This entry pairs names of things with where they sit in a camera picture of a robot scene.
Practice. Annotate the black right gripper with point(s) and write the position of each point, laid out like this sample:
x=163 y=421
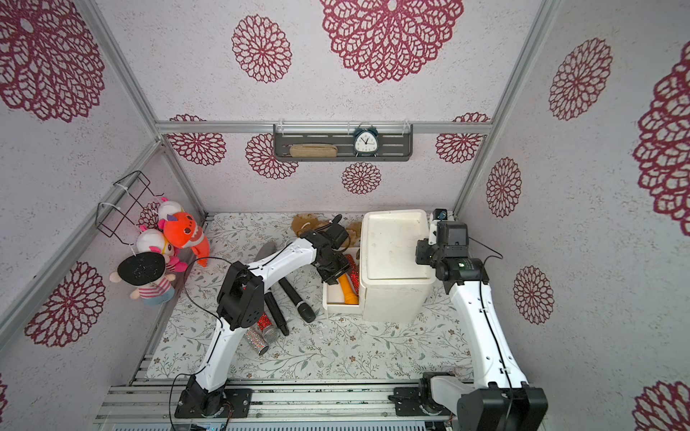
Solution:
x=426 y=253

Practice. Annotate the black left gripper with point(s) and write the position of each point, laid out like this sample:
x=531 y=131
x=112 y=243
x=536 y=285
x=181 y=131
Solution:
x=333 y=277

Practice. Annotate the red glitter microphone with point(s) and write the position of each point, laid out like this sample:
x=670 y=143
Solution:
x=354 y=274
x=270 y=333

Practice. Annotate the orange yellow microphone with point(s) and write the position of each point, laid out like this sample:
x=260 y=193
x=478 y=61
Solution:
x=349 y=295

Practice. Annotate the white plastic drawer cabinet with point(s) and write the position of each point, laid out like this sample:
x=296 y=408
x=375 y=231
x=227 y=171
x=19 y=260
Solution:
x=394 y=286

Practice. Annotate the black microphone long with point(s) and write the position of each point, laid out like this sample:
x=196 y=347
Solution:
x=276 y=314

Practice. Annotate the rainbow rhinestone microphone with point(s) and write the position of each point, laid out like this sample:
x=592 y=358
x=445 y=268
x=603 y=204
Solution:
x=256 y=341

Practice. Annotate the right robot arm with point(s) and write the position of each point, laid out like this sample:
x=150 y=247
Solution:
x=500 y=396

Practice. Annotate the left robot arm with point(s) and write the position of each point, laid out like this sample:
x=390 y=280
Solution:
x=240 y=302

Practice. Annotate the brown teddy bear plush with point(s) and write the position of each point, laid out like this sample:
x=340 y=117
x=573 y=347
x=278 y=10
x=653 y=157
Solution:
x=302 y=223

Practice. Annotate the grey pencil case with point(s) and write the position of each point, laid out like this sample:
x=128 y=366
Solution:
x=265 y=251

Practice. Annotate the tan pouch on shelf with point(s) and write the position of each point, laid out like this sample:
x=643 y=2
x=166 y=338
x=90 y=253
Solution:
x=313 y=151

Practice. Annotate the green alarm clock on shelf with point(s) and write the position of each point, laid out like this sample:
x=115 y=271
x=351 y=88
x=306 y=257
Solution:
x=366 y=142

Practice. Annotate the orange fish plush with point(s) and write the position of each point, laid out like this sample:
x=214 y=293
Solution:
x=182 y=231

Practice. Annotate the pink white plush doll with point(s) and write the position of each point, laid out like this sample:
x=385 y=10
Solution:
x=151 y=222

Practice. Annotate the black haired doll plush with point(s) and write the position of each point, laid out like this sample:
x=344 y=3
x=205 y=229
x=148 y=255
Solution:
x=147 y=272

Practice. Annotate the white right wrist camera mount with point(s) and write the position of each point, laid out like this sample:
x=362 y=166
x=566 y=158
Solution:
x=437 y=215

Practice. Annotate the grey wall shelf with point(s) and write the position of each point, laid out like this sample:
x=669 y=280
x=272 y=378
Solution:
x=394 y=147

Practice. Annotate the black wire wall basket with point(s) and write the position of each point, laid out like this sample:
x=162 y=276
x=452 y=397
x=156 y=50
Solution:
x=117 y=220

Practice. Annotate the horizontal aluminium wall rail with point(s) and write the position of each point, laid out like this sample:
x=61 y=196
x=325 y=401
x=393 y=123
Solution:
x=322 y=127

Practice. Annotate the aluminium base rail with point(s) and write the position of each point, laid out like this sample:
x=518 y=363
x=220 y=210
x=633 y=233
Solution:
x=270 y=402

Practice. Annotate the aluminium corner frame post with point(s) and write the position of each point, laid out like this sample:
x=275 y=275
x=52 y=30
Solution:
x=534 y=42

